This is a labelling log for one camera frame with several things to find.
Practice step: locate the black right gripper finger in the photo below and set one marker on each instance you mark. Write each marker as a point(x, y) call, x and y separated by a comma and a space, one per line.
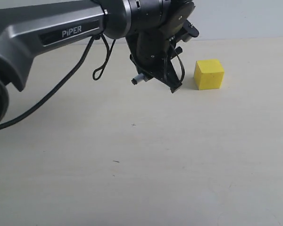
point(162, 72)

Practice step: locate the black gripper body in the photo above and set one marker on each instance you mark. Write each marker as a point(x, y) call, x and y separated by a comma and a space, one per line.
point(153, 24)

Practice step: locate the black and white marker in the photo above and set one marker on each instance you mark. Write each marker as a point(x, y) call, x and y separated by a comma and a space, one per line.
point(139, 78)

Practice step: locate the yellow foam cube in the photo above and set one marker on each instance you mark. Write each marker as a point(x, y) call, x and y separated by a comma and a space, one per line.
point(208, 74)

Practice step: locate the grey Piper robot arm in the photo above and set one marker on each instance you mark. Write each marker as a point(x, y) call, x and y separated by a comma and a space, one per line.
point(26, 32)

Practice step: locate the black gripper-mounted camera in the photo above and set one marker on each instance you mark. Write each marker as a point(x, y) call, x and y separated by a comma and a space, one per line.
point(187, 32)

